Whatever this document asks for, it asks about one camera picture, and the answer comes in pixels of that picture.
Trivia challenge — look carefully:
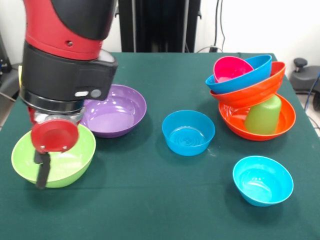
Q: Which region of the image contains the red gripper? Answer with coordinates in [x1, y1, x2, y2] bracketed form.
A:
[27, 107, 81, 190]

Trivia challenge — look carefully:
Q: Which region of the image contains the black equipment base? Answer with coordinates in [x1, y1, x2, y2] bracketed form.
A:
[290, 57, 320, 112]
[0, 32, 25, 103]

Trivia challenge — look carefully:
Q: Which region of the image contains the orange plastic bowl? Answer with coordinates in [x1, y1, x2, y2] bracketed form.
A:
[210, 61, 286, 109]
[218, 94, 296, 142]

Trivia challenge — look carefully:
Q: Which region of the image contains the small dark blue bowl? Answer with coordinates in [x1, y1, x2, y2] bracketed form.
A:
[161, 110, 216, 157]

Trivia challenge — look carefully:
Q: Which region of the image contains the purple plastic bowl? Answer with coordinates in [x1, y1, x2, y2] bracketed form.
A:
[80, 84, 148, 139]

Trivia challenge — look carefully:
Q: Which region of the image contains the small cyan plastic bowl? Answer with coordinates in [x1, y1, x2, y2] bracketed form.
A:
[232, 155, 295, 207]

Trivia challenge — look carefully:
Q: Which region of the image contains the black hanging cable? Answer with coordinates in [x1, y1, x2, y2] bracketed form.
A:
[195, 0, 226, 54]

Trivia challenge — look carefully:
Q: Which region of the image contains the large blue plastic bowl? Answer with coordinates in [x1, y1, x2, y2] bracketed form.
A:
[205, 54, 273, 95]

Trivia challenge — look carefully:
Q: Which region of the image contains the green plastic cup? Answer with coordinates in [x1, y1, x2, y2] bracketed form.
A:
[244, 94, 283, 135]

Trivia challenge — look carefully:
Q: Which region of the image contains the dark green tablecloth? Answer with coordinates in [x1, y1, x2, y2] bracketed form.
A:
[0, 51, 320, 240]

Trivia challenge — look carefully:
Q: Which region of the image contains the pink plastic bowl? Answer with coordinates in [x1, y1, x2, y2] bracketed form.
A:
[213, 56, 255, 84]

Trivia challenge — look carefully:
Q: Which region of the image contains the large green plastic bowl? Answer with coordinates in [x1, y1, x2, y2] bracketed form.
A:
[11, 122, 97, 189]

